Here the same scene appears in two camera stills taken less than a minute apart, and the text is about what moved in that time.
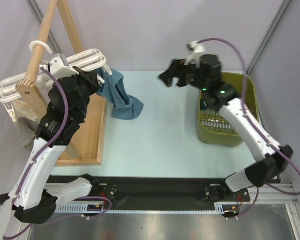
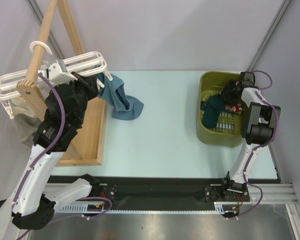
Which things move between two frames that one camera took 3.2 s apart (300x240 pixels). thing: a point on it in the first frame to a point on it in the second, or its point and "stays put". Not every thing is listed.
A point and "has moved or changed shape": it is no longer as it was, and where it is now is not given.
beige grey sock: (28, 124) stays put
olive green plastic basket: (212, 128) stays put
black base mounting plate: (158, 192) stays put
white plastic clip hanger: (86, 60) has moved or changed shape
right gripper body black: (178, 72) to (230, 90)
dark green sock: (202, 106) has moved or changed shape
